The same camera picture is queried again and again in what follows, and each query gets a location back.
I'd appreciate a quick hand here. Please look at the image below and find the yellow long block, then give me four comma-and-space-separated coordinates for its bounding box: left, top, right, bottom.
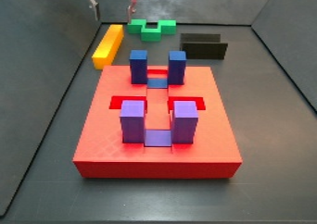
93, 24, 125, 69

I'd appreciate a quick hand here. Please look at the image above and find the red board base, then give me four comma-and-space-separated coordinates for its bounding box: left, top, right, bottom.
74, 66, 243, 179

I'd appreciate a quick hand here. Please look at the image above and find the green zigzag block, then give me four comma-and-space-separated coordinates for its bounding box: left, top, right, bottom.
128, 19, 177, 42

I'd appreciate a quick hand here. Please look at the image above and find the dark blue U block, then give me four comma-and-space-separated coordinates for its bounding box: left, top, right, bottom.
129, 50, 188, 89

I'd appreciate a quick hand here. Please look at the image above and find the black block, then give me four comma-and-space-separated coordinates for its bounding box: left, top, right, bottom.
180, 33, 228, 60

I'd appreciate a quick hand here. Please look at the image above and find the purple U block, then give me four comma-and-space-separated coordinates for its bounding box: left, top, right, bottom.
121, 100, 198, 147

